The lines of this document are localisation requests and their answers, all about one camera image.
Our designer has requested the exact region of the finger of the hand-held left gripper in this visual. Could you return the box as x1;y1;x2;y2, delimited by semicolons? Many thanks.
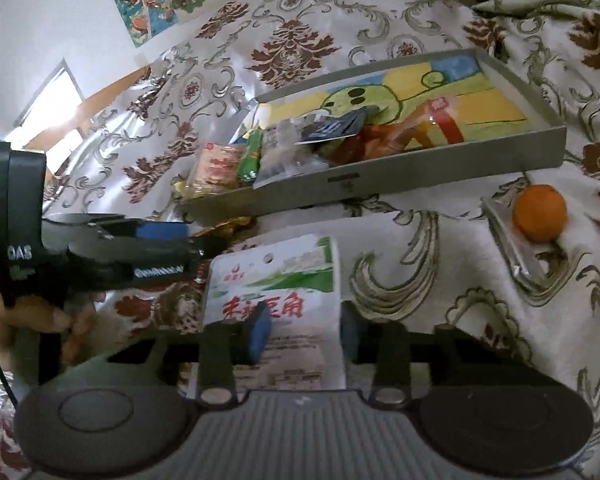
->
69;239;228;292
92;216;191;251

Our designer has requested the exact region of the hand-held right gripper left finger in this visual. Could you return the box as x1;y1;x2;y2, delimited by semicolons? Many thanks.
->
105;306;274;407

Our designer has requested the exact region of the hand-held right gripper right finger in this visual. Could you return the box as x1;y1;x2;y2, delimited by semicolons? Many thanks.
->
339;301;536;407

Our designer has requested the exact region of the white green snack packet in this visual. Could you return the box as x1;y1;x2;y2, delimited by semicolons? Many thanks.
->
187;235;348;401

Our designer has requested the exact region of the golden snack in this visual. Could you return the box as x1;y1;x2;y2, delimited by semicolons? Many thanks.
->
187;216;256;261

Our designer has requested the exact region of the rice cracker packet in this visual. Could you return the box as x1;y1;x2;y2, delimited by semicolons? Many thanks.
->
187;141;248;198

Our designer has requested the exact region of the clear plastic snack packet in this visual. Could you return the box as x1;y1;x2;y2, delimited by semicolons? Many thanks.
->
252;117;333;188

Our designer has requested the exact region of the orange snack packet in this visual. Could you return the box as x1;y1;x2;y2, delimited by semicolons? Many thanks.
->
330;120;426;167

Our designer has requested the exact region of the dark blue snack packet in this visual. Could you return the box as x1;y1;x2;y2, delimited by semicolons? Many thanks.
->
297;109;368;146

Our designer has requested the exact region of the clear packet with red label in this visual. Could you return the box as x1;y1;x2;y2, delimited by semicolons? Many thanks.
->
405;96;465;148

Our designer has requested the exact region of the grey tray with frog painting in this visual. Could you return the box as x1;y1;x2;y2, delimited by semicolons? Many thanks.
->
180;49;568;216

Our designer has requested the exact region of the person's left hand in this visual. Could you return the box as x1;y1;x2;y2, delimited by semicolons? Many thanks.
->
0;290;99;368

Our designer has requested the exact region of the white floral printed tablecloth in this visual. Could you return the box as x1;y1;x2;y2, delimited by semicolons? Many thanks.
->
0;0;600;480

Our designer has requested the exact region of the window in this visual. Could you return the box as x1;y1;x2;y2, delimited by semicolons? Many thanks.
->
0;60;86;156

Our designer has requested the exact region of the orange tangerine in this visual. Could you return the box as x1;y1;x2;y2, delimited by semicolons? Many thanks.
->
511;184;569;241

